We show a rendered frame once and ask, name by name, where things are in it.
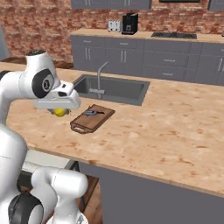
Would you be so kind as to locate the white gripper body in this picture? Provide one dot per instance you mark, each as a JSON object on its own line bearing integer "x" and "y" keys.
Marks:
{"x": 58, "y": 102}

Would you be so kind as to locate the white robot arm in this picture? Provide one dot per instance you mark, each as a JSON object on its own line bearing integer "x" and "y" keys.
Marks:
{"x": 11, "y": 157}

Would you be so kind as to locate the yellow lemon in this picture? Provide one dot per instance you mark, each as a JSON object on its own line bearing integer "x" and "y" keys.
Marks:
{"x": 60, "y": 112}

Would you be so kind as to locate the brown wooden cutting board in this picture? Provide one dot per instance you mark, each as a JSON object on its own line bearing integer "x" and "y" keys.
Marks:
{"x": 90, "y": 121}

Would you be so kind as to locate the grey fridge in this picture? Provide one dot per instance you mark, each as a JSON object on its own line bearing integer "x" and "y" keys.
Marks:
{"x": 3, "y": 43}

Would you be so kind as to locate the grey metal tap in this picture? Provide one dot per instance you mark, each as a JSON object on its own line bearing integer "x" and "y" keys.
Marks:
{"x": 99, "y": 78}

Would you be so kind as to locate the grey sink basin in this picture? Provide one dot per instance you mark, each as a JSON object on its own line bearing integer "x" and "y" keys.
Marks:
{"x": 116, "y": 89}

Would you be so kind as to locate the white toaster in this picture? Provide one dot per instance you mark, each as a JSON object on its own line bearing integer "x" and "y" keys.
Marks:
{"x": 114, "y": 26}

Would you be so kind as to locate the grey base cupboard run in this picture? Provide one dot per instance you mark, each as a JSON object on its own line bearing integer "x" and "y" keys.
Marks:
{"x": 151, "y": 59}

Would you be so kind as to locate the black coffee machine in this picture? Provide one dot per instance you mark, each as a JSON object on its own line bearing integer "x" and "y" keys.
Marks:
{"x": 129, "y": 24}

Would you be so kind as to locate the grey island cupboard side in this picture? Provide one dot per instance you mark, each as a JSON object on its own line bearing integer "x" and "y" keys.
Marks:
{"x": 151, "y": 198}

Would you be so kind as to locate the black hob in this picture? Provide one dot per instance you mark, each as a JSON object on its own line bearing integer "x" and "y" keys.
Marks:
{"x": 174, "y": 35}

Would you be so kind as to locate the black extractor hood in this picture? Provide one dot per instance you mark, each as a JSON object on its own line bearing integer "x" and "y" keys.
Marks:
{"x": 179, "y": 1}

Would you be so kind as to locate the grey wall cupboard run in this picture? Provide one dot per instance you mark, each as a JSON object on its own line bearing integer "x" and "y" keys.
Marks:
{"x": 110, "y": 3}

